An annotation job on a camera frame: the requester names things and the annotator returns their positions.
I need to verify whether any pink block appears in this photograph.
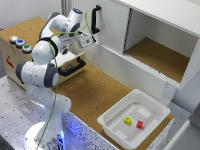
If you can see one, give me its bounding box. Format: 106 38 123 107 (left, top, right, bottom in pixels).
135 120 145 130

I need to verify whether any white plastic box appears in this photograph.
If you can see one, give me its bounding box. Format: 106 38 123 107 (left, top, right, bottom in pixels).
96 88 172 150

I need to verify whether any white cabinet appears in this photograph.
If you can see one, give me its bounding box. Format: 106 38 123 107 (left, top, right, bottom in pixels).
70 0 200 108

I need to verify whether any purple block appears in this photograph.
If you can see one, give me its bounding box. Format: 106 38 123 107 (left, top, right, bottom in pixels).
61 47 69 56

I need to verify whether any black door handle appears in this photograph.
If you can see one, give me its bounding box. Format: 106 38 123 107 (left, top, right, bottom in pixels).
90 4 102 36

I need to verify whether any green button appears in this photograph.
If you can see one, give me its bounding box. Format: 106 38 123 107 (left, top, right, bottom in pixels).
21 43 33 54

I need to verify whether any yellow block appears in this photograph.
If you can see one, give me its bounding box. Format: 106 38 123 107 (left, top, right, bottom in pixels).
123 116 133 126

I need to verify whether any wooden drawer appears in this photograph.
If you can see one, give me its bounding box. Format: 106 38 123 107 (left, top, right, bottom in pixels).
54 49 87 78

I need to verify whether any wooden drawer box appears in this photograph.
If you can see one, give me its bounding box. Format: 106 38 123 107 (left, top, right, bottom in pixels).
0 16 68 91

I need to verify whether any black drawer handle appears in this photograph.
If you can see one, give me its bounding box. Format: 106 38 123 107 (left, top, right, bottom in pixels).
57 55 87 78

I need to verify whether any blue button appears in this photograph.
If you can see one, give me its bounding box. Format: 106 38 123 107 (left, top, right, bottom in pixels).
15 38 26 48

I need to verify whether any green cable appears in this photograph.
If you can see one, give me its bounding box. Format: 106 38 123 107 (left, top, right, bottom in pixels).
34 11 95 150

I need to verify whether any white sliding door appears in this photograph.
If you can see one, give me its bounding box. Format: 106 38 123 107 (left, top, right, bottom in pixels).
80 0 131 56

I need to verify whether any red button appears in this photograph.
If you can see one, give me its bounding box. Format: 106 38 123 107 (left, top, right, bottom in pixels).
8 34 19 45

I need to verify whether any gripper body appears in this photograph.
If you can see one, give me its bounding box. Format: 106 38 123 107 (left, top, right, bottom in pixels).
58 32 97 50

